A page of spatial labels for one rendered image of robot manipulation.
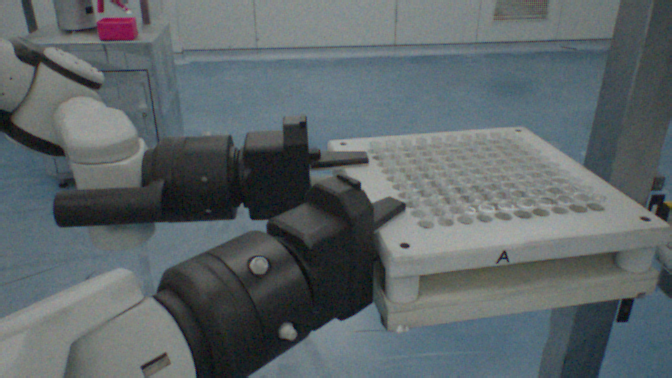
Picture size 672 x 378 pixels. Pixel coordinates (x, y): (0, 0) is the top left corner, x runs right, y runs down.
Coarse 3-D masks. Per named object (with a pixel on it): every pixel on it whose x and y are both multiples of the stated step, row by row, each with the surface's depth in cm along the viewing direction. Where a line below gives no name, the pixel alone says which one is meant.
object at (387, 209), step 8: (384, 200) 48; (392, 200) 48; (400, 200) 48; (376, 208) 46; (384, 208) 46; (392, 208) 46; (400, 208) 47; (376, 216) 45; (384, 216) 45; (392, 216) 46; (376, 224) 44; (384, 224) 45
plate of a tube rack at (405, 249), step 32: (512, 128) 66; (384, 192) 51; (576, 192) 51; (608, 192) 51; (416, 224) 46; (480, 224) 46; (512, 224) 46; (544, 224) 46; (576, 224) 46; (608, 224) 46; (640, 224) 46; (384, 256) 43; (416, 256) 42; (448, 256) 42; (480, 256) 43; (512, 256) 44; (544, 256) 44
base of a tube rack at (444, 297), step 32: (576, 256) 50; (608, 256) 50; (384, 288) 46; (448, 288) 46; (480, 288) 46; (512, 288) 46; (544, 288) 46; (576, 288) 47; (608, 288) 48; (640, 288) 48; (384, 320) 45; (416, 320) 45; (448, 320) 45
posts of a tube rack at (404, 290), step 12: (624, 252) 48; (636, 252) 47; (648, 252) 47; (624, 264) 48; (636, 264) 48; (648, 264) 48; (396, 288) 43; (408, 288) 43; (396, 300) 44; (408, 300) 44
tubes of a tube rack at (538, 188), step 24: (408, 144) 59; (456, 144) 60; (504, 144) 59; (408, 168) 54; (432, 168) 54; (456, 168) 54; (480, 168) 54; (504, 168) 54; (528, 168) 55; (432, 192) 49; (456, 192) 49; (480, 192) 50; (504, 192) 50; (528, 192) 50; (552, 192) 50
